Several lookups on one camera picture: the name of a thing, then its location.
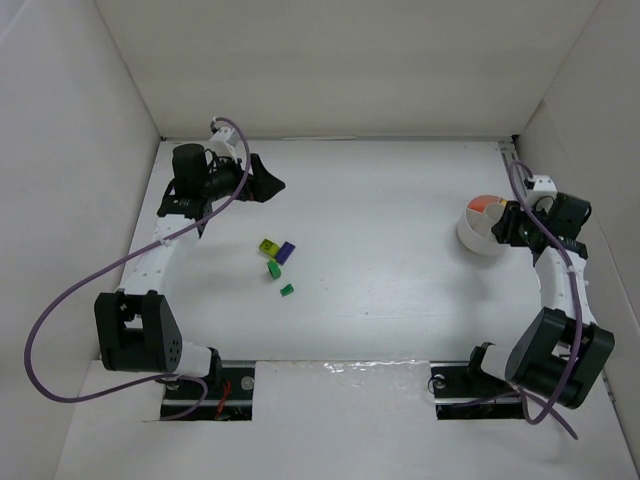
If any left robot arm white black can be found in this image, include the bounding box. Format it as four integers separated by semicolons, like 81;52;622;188
94;143;286;386

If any lime green lego with swirl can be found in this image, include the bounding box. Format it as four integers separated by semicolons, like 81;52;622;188
259;239;280;258

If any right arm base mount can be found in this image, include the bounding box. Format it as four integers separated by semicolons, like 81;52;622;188
427;361;524;421

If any dark green curved lego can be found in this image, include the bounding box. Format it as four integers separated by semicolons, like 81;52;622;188
267;260;282;280

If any white round divided container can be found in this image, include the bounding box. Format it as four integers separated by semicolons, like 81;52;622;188
456;203;506;257

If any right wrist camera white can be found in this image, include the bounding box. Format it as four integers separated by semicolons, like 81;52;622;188
524;175;557;211

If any purple lego plate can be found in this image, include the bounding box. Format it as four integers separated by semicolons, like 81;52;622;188
274;241;296;265

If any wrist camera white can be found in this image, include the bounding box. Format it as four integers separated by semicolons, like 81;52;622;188
524;175;557;211
208;127;241;160

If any orange round lego piece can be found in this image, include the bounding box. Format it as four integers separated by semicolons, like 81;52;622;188
467;195;501;213

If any small dark green lego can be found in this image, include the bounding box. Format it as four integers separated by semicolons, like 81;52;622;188
280;284;294;296

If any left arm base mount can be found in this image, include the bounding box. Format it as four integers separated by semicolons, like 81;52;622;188
160;361;256;422

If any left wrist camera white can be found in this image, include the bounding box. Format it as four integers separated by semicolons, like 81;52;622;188
208;127;241;160

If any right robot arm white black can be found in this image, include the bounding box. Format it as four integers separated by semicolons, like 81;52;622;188
458;191;615;409

